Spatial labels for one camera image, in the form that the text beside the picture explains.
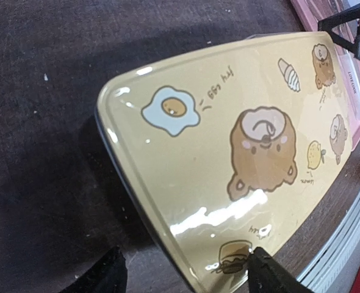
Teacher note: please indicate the bear print tin lid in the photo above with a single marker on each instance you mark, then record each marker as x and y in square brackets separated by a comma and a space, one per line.
[229, 148]

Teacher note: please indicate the pink plastic tray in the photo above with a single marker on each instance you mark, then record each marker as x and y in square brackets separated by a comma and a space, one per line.
[310, 13]

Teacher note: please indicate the aluminium front rail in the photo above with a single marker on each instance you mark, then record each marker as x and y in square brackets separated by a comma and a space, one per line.
[321, 273]

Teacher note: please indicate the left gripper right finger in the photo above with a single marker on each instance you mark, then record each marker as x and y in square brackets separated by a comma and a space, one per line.
[267, 275]

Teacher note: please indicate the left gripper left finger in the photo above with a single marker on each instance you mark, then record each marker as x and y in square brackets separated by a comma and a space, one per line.
[108, 274]

